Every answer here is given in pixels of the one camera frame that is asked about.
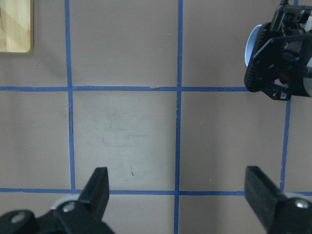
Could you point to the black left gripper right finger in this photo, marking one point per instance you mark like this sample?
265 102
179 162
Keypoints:
263 196

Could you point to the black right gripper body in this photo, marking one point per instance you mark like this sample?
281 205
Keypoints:
281 61

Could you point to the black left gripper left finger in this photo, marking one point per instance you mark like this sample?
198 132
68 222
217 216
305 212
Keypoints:
95 195

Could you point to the light blue paper cup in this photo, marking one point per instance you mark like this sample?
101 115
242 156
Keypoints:
250 44

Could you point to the wooden cup rack stand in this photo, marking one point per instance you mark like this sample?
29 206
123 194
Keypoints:
16 26

